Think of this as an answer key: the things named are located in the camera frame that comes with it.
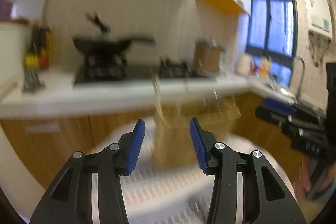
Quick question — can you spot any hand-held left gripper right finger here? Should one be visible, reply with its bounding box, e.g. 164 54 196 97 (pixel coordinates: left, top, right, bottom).
189 117 307 224

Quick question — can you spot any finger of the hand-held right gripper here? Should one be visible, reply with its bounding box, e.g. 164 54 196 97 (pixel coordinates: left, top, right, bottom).
255 106 325 139
262 97 326 125

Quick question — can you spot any wooden chopstick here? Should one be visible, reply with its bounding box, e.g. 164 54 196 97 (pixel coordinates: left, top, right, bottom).
153 74 165 119

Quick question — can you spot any white water heater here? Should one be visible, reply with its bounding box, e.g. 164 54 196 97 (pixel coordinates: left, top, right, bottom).
302 0 334 40

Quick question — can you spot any brown knife block box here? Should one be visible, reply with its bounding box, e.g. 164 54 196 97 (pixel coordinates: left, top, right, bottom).
194 40 227 73

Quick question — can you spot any person's right hand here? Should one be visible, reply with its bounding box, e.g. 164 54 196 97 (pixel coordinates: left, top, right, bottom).
295 159 336 203

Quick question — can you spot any black gas stove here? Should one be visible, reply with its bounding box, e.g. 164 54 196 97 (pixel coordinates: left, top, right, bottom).
73 55 219 87

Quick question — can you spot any red label sauce bottle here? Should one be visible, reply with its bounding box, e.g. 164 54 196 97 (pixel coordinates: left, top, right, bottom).
38 26 51 70

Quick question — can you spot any white kitchen countertop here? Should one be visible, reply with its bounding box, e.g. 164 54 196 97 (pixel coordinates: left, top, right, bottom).
0 70 327 119

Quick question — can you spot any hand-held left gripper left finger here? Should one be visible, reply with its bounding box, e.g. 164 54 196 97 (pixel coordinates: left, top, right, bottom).
30 119 146 224

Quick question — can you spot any dark framed window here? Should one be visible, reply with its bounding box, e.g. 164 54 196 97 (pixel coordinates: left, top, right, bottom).
245 0 299 83

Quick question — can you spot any wooden kitchen cabinet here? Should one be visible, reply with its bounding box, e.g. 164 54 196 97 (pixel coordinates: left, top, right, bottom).
0 93 315 188

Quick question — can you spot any dark soy sauce bottle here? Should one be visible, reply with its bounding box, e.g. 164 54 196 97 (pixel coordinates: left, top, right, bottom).
24 26 40 75

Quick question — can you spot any black wok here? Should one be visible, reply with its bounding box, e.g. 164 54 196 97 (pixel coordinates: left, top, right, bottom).
72 35 156 54

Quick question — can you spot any steel sink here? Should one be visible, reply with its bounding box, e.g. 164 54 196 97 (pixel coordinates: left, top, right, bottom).
264 82 297 98

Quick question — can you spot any white refrigerator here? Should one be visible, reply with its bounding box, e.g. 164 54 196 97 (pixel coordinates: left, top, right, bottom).
0 20 35 100

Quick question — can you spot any metal faucet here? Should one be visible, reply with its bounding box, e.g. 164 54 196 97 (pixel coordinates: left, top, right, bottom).
291 57 307 99

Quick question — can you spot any cream electric kettle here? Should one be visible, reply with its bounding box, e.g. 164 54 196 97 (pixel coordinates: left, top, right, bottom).
236 53 254 75

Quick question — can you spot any yellow dish soap bottle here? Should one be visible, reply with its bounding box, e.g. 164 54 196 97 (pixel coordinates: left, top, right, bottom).
259 56 273 80

